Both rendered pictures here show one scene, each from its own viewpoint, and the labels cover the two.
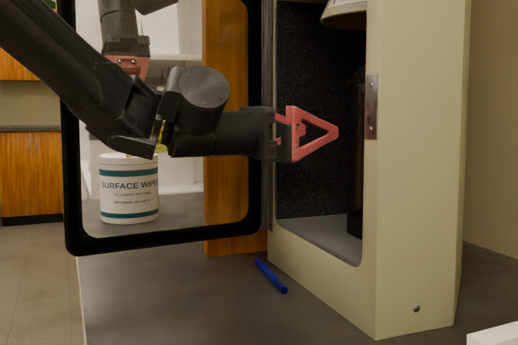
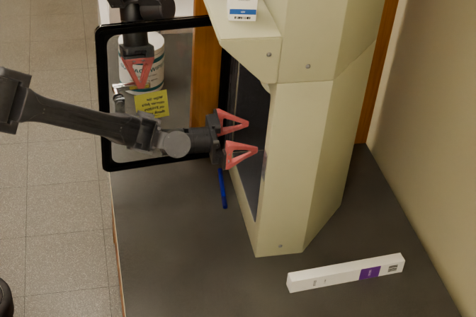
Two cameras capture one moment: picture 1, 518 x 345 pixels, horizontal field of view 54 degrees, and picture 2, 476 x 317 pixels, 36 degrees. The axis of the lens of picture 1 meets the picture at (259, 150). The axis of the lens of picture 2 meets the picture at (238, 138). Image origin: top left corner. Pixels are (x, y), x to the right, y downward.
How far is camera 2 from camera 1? 1.13 m
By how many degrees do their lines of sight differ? 33
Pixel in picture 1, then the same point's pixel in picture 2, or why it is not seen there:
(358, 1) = not seen: hidden behind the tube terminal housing
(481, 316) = (322, 247)
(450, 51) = (313, 142)
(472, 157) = (395, 107)
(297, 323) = (223, 236)
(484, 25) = (420, 23)
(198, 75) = (174, 137)
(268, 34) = not seen: hidden behind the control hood
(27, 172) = not seen: outside the picture
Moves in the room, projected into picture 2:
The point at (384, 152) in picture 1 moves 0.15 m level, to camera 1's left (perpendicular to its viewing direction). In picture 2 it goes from (267, 187) to (196, 176)
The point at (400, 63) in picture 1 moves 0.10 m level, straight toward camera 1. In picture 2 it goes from (280, 151) to (261, 180)
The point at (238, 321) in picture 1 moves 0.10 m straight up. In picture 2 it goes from (193, 230) to (194, 199)
